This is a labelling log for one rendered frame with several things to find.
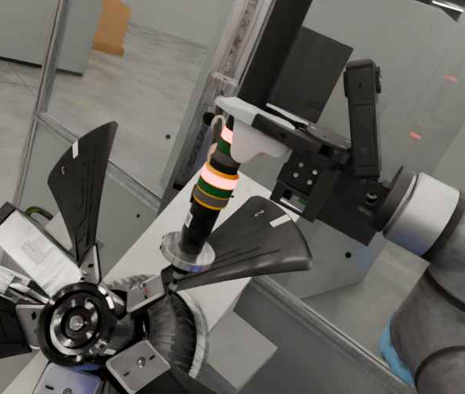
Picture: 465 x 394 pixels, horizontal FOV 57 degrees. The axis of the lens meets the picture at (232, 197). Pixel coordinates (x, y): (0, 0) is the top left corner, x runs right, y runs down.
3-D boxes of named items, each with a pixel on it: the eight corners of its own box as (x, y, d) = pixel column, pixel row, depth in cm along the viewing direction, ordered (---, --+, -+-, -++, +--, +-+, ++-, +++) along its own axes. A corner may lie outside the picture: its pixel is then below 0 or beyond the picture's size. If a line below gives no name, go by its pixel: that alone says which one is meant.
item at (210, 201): (194, 184, 53) (198, 176, 52) (227, 196, 53) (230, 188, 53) (191, 199, 49) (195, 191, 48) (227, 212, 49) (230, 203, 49)
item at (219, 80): (202, 97, 113) (213, 66, 110) (227, 106, 115) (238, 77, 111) (200, 105, 104) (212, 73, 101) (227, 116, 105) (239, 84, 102)
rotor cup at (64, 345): (53, 342, 72) (5, 331, 61) (112, 274, 76) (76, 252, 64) (109, 401, 67) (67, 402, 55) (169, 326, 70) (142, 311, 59)
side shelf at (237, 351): (188, 284, 144) (191, 277, 143) (273, 354, 130) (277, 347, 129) (138, 310, 124) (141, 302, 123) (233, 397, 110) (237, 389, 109)
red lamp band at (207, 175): (202, 166, 52) (205, 157, 51) (234, 178, 52) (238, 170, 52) (199, 180, 48) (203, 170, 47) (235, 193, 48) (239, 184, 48)
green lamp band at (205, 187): (198, 175, 52) (201, 166, 52) (230, 188, 53) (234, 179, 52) (195, 190, 48) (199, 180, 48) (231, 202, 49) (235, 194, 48)
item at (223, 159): (212, 150, 50) (216, 141, 50) (239, 160, 51) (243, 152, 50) (212, 160, 47) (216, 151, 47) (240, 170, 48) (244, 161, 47)
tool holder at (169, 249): (165, 224, 59) (189, 162, 55) (212, 241, 60) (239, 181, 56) (155, 261, 51) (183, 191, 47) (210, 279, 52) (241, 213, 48)
